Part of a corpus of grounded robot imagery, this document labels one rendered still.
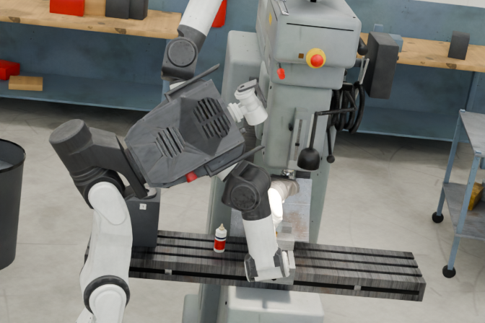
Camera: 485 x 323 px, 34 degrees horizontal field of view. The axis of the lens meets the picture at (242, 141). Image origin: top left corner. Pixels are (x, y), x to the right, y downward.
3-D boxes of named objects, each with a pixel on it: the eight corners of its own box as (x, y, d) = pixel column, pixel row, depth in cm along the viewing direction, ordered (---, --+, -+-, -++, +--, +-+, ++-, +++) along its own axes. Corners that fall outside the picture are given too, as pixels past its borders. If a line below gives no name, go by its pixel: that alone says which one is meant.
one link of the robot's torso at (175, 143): (159, 218, 215) (273, 155, 218) (99, 109, 216) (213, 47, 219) (165, 215, 245) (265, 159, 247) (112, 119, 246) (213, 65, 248)
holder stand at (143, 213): (156, 248, 289) (160, 199, 282) (95, 244, 287) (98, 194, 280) (157, 232, 300) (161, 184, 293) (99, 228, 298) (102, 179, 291)
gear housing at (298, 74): (343, 91, 259) (348, 62, 255) (269, 83, 257) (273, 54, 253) (328, 63, 290) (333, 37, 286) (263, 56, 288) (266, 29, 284)
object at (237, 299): (320, 343, 280) (326, 314, 276) (223, 335, 278) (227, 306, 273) (305, 270, 327) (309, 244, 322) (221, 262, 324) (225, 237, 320)
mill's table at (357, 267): (422, 302, 291) (426, 283, 288) (83, 274, 282) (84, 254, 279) (408, 269, 313) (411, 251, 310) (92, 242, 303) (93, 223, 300)
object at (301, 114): (299, 169, 268) (308, 112, 260) (287, 168, 268) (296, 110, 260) (298, 164, 272) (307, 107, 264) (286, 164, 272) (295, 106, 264)
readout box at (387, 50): (392, 100, 295) (403, 46, 287) (368, 98, 294) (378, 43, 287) (382, 84, 314) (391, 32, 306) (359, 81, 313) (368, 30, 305)
